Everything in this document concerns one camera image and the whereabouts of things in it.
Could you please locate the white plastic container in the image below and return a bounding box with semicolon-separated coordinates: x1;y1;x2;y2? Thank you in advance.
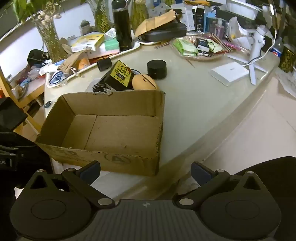
225;0;263;20

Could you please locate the yellow medicine box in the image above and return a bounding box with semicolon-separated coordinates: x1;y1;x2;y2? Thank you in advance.
70;32;105;52

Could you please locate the black yellow-label meter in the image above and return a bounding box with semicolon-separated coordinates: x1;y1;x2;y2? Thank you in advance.
99;60;136;91

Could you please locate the brown paper envelope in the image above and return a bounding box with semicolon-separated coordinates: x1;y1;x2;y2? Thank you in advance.
134;9;176;36

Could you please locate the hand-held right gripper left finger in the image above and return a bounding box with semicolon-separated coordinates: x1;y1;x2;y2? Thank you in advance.
20;161;116;210

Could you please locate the white cable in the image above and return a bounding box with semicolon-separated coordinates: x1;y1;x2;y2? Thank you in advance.
248;28;278;66

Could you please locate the tan wooden mouse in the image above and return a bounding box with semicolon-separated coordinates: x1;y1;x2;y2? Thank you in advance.
132;74;158;91

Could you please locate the striped ribbon cable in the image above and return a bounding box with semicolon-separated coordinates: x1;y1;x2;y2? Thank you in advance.
205;32;234;53

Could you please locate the black round speaker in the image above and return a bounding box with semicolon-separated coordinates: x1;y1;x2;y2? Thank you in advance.
147;60;167;80

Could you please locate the blue carton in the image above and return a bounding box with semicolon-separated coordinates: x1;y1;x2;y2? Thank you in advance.
205;11;216;33

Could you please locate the orange bottle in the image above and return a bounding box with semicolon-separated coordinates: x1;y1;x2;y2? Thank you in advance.
77;57;90;70

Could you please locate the small dark-capped bottle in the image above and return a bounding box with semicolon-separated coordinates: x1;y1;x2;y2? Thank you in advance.
80;20;95;33

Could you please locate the brown cloth pouch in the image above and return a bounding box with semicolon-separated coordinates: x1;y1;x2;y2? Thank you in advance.
57;50;89;76

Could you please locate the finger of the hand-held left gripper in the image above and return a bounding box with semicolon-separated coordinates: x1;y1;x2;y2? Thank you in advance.
0;98;28;132

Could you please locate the blue white pouch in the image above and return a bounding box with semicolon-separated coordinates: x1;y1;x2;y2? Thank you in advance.
47;71;66;85

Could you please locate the white carton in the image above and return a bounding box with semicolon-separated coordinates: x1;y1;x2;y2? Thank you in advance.
184;6;197;31

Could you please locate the black carton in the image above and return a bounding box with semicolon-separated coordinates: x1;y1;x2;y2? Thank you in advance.
194;7;205;32

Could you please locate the white plastic bag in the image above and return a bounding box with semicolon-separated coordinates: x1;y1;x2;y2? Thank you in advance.
228;17;250;44

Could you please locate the pink bottle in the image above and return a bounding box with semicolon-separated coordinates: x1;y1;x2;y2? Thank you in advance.
215;20;225;36

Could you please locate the chopsticks bundle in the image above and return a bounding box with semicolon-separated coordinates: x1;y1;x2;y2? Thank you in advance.
154;40;171;49

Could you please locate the round glass vase with stems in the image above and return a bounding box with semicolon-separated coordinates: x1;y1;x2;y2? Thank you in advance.
131;0;149;31

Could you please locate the white gimbal tripod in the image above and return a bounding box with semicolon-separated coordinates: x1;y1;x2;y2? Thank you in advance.
228;5;276;85

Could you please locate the white power bank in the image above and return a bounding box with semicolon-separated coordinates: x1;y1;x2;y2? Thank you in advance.
210;61;249;87

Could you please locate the pale tissue pack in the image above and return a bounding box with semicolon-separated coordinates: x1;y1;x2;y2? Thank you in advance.
87;47;121;60

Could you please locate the black thermos bottle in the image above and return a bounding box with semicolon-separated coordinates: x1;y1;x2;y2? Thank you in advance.
112;0;133;51

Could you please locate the black fabric item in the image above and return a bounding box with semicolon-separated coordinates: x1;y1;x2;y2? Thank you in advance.
27;49;50;67

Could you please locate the small black cylinder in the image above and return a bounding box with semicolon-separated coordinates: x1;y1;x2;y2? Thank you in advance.
97;57;112;71

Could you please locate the black hard case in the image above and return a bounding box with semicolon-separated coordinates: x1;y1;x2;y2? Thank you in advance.
138;23;187;42

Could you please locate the white blue-print tube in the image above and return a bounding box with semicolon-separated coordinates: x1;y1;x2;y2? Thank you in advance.
39;59;67;76

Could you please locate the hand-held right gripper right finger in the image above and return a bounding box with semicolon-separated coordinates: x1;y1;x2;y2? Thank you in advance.
176;161;271;210

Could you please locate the wooden chair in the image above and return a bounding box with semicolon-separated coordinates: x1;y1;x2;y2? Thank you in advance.
0;67;45;135

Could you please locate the white tray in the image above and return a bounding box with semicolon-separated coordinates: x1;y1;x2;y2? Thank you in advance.
45;39;141;88

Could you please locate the green wipes packet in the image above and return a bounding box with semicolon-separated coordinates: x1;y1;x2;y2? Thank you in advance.
207;39;223;53
174;38;199;56

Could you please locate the clear glass dish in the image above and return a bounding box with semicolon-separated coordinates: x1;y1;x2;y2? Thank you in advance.
170;35;232;61

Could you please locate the blue soda can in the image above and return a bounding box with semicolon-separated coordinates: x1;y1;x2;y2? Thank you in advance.
270;44;284;58

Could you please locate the glass vase with dried flowers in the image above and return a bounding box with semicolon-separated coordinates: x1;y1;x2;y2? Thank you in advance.
14;0;68;62

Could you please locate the brown cardboard box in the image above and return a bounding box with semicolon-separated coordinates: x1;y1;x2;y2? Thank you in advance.
35;90;166;177

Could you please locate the small black box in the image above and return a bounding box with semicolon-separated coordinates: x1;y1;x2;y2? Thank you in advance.
196;37;210;55

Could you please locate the tall glass vase with bamboo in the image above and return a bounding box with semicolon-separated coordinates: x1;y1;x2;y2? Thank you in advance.
87;0;112;33

